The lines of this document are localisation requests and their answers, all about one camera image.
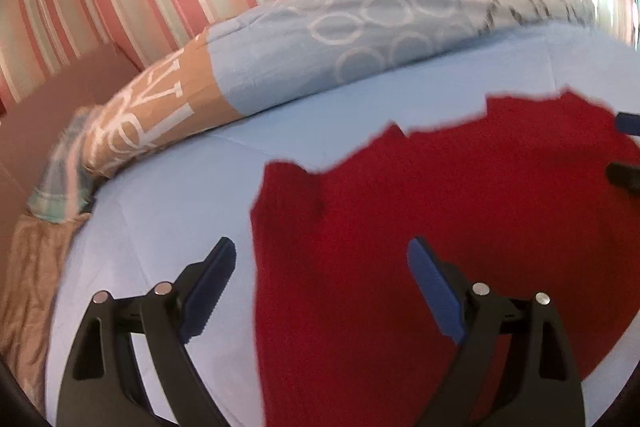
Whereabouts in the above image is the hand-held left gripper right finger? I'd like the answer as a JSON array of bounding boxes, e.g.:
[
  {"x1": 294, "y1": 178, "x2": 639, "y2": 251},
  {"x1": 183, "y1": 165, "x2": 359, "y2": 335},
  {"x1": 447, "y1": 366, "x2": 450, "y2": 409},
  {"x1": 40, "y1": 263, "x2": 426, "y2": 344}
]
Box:
[{"x1": 407, "y1": 237, "x2": 586, "y2": 427}]

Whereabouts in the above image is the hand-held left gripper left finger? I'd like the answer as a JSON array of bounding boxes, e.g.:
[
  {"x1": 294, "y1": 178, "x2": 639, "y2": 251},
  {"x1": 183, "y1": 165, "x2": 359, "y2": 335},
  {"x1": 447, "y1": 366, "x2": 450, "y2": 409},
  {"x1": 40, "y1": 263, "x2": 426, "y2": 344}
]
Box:
[{"x1": 56, "y1": 237, "x2": 237, "y2": 427}]

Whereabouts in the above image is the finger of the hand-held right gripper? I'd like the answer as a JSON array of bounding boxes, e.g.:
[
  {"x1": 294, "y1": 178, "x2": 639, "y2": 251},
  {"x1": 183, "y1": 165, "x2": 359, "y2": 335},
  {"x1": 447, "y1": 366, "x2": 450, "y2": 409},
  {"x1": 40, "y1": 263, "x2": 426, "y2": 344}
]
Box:
[
  {"x1": 606, "y1": 162, "x2": 640, "y2": 196},
  {"x1": 616, "y1": 111, "x2": 640, "y2": 138}
]

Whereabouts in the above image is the red knitted sweater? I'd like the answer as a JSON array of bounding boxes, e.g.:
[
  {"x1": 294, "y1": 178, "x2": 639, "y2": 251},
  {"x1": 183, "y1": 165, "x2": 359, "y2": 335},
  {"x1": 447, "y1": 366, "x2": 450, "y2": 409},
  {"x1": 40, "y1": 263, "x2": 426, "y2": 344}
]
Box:
[{"x1": 250, "y1": 91, "x2": 640, "y2": 427}]

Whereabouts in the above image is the bed with light blue sheet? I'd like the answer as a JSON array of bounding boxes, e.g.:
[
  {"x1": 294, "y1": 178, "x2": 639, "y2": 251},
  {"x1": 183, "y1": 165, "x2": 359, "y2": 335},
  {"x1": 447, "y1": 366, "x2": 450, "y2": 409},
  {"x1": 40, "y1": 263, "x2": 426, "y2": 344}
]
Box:
[{"x1": 45, "y1": 23, "x2": 640, "y2": 427}]

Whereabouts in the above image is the brown cloth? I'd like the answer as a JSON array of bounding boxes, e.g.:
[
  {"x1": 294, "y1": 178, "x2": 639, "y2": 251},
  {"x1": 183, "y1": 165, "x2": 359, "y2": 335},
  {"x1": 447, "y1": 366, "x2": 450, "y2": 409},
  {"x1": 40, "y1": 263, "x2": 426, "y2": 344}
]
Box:
[{"x1": 0, "y1": 212, "x2": 93, "y2": 388}]

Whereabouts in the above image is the plaid pillow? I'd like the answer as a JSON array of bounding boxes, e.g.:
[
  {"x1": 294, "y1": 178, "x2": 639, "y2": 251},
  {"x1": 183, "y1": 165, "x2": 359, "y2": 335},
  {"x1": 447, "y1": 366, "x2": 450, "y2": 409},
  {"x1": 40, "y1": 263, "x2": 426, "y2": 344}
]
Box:
[{"x1": 27, "y1": 107, "x2": 106, "y2": 225}]

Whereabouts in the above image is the pink headboard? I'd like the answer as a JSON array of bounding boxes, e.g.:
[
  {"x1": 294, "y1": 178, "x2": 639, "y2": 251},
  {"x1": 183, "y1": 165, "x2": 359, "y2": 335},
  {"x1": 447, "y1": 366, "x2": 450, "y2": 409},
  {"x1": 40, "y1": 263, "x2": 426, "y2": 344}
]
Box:
[{"x1": 0, "y1": 44, "x2": 146, "y2": 228}]

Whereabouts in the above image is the blue patterned pillow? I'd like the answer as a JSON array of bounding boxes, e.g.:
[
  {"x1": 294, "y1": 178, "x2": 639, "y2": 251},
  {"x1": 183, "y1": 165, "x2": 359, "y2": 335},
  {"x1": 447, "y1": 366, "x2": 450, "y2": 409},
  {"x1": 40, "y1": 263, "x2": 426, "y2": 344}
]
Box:
[{"x1": 82, "y1": 0, "x2": 601, "y2": 180}]

